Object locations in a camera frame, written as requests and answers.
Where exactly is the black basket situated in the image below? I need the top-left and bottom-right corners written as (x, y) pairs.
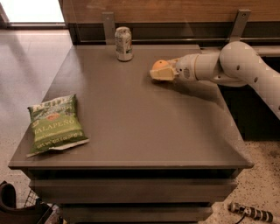
top-left (0, 181), bottom-right (66, 224)

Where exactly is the left metal bracket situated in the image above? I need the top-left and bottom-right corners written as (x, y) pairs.
top-left (101, 11), bottom-right (116, 45)

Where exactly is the black white striped tool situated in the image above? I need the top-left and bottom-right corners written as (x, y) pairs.
top-left (227, 202), bottom-right (280, 224)

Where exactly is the green jalapeno chip bag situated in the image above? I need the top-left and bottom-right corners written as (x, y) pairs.
top-left (27, 94), bottom-right (89, 158)

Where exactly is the grey drawer cabinet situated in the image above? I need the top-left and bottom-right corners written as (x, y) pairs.
top-left (10, 45), bottom-right (252, 224)

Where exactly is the white green soda can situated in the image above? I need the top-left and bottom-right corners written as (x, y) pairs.
top-left (115, 26), bottom-right (133, 61)

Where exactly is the metal bracket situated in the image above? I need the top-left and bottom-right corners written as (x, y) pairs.
top-left (228, 9), bottom-right (251, 42)
top-left (101, 11), bottom-right (116, 45)

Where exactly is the orange fruit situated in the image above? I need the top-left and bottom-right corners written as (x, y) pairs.
top-left (152, 60), bottom-right (169, 70)

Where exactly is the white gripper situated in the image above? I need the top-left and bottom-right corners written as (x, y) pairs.
top-left (150, 54), bottom-right (198, 81)

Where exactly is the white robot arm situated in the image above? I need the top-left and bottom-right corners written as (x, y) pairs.
top-left (150, 41), bottom-right (280, 119)

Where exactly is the right metal bracket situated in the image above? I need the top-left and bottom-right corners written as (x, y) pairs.
top-left (228, 9), bottom-right (251, 42)

